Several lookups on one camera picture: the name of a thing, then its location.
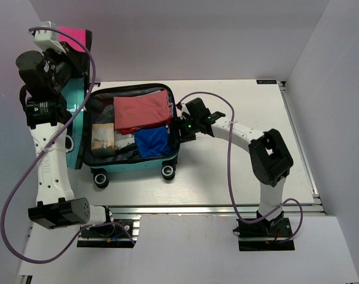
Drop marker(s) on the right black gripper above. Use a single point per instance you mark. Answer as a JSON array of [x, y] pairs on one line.
[[185, 137]]

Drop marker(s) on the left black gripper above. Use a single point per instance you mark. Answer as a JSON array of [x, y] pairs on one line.
[[80, 60]]

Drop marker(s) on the dark blue cloth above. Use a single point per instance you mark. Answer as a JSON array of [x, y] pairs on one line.
[[153, 142]]

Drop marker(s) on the salmon pink cloth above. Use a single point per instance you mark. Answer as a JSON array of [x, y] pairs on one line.
[[145, 111]]

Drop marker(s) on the newspaper print cloth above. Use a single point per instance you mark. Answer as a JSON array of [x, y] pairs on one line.
[[124, 141]]

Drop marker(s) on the tan cardboard box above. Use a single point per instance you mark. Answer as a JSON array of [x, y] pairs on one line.
[[102, 140]]

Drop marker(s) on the teal suitcase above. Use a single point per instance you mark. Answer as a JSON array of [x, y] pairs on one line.
[[99, 109]]

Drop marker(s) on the red cloth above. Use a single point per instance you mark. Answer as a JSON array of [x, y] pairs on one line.
[[130, 130]]

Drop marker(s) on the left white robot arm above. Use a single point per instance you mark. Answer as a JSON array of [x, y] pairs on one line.
[[56, 204]]

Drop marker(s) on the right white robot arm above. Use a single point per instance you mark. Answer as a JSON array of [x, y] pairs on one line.
[[270, 158]]

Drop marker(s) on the right blue table label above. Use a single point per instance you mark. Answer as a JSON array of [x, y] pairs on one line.
[[266, 81]]

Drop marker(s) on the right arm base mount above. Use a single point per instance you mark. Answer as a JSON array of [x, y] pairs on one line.
[[256, 237]]

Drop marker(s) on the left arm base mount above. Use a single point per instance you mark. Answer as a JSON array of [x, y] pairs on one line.
[[111, 236]]

